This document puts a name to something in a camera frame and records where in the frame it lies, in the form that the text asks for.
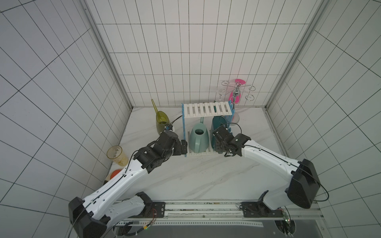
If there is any clear wine glass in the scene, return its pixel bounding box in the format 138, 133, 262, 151
217, 86, 227, 102

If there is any metal base rail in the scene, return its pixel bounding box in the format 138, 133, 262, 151
116, 200, 325, 228

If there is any blue white slatted shelf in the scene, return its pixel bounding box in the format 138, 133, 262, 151
182, 102, 235, 157

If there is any pink glass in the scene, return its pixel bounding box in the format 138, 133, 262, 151
229, 79, 246, 104

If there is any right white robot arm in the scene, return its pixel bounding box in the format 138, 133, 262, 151
212, 126, 322, 212

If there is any chrome glass holder stand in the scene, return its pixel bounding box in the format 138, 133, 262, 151
218, 79, 256, 124

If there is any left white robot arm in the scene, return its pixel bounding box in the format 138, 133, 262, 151
68, 131, 188, 238

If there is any dark teal watering can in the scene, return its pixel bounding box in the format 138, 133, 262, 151
211, 116, 230, 151

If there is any light green watering can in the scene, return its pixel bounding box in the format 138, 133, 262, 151
189, 117, 209, 153

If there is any olive green watering can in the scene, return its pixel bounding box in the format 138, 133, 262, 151
151, 99, 170, 134

